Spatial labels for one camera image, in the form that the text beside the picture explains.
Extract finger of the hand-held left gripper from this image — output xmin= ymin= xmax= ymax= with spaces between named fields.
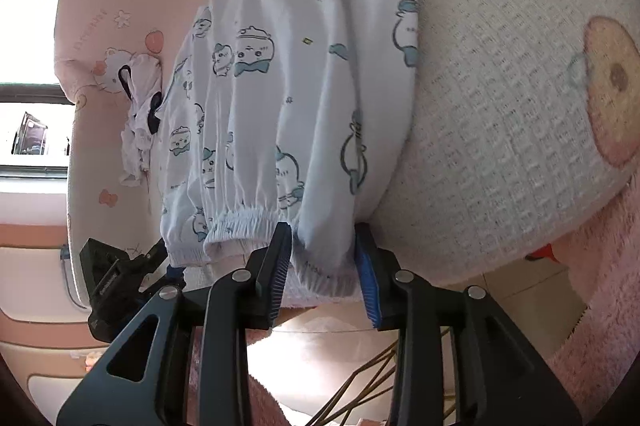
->
xmin=132 ymin=239 xmax=186 ymax=294

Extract pink fluffy robe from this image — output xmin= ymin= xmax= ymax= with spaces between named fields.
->
xmin=200 ymin=179 xmax=640 ymax=426

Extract window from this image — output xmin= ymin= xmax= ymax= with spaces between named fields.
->
xmin=0 ymin=0 xmax=76 ymax=177

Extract red slipper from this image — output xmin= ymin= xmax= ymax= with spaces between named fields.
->
xmin=525 ymin=243 xmax=571 ymax=264

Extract pink and white cabinet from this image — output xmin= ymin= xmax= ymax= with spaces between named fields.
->
xmin=0 ymin=179 xmax=113 ymax=387

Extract pink and white printed sofa cover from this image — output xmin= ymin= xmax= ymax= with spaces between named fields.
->
xmin=52 ymin=0 xmax=640 ymax=302

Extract light blue printed pajama pants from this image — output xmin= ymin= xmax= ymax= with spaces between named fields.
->
xmin=150 ymin=0 xmax=420 ymax=307

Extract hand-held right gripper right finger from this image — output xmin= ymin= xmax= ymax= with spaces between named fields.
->
xmin=354 ymin=222 xmax=583 ymax=426

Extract yellow wire rack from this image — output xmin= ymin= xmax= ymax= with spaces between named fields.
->
xmin=310 ymin=341 xmax=407 ymax=426

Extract pile of unfolded clothes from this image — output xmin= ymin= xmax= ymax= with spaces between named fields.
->
xmin=117 ymin=54 xmax=166 ymax=184

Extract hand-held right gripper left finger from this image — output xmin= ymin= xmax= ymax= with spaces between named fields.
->
xmin=56 ymin=222 xmax=293 ymax=426

